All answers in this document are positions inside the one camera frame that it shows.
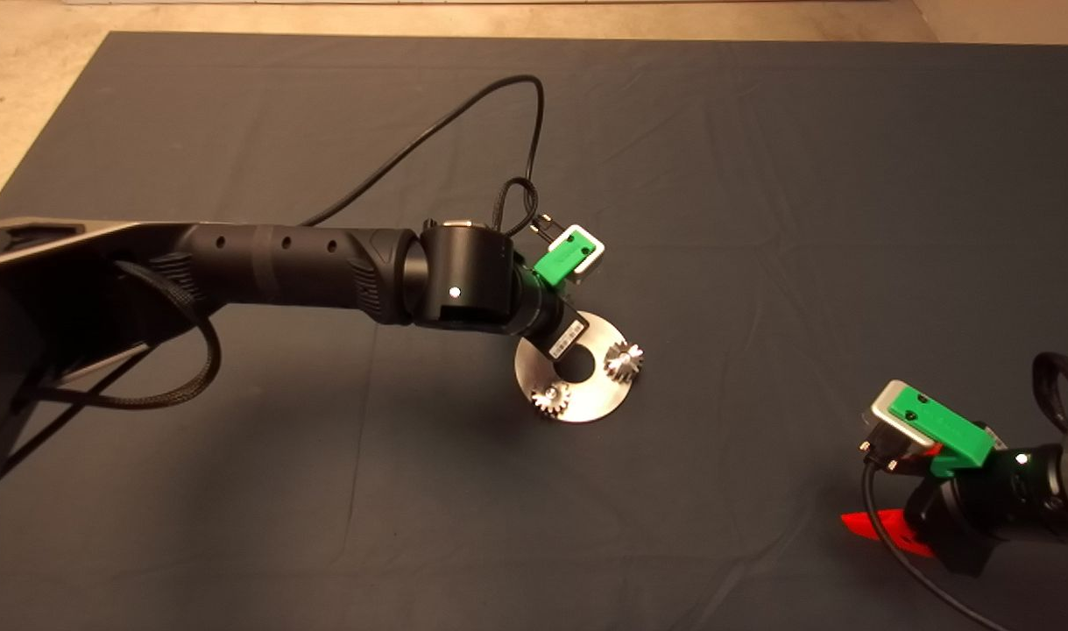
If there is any braided black left wrist cable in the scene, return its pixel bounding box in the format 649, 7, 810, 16
493, 177, 541, 239

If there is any green left camera mount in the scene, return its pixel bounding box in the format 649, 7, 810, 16
533, 226, 598, 287

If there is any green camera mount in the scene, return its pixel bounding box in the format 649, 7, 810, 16
888, 386, 995, 479
533, 226, 598, 287

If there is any silver right camera box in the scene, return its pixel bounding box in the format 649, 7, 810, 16
859, 379, 937, 474

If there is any round metal carrier plate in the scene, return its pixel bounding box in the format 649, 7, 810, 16
514, 311, 633, 425

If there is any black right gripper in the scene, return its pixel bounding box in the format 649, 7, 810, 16
840, 443, 1067, 578

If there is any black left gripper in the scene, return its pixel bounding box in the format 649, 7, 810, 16
509, 263, 588, 361

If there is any black sleeved arm cable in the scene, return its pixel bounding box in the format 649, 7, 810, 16
1032, 352, 1068, 432
17, 259, 223, 411

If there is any silver camera box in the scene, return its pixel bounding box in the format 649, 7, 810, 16
859, 379, 937, 474
558, 223, 606, 281

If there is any small steel planetary gear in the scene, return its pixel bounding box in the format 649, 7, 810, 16
604, 342, 646, 385
531, 380, 572, 419

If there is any green right camera mount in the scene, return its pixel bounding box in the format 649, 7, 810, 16
888, 386, 995, 479

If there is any dark grey table cloth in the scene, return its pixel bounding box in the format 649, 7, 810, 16
0, 32, 1068, 631

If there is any silver left camera box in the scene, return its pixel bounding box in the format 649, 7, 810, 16
558, 223, 606, 281

